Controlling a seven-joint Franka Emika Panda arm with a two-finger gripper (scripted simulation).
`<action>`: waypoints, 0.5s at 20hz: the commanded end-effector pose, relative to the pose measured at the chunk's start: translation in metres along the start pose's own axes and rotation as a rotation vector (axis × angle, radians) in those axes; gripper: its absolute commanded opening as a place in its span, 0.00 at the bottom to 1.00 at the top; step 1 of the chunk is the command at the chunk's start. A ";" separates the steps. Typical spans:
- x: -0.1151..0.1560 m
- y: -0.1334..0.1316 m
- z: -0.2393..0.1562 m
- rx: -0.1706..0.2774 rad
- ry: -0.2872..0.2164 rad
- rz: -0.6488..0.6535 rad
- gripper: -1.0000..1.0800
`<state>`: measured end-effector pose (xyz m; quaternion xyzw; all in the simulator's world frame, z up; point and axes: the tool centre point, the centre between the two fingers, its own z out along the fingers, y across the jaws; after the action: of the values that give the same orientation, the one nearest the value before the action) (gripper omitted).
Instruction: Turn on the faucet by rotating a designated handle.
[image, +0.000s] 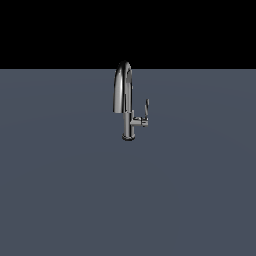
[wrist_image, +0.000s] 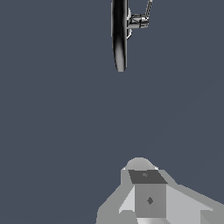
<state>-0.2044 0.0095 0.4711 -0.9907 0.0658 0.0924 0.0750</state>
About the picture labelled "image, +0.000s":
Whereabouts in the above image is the chrome gooseneck faucet body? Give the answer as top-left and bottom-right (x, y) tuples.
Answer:
(112, 60), (137, 142)

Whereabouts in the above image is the chrome faucet lever handle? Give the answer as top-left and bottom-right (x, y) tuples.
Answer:
(130, 97), (150, 128)

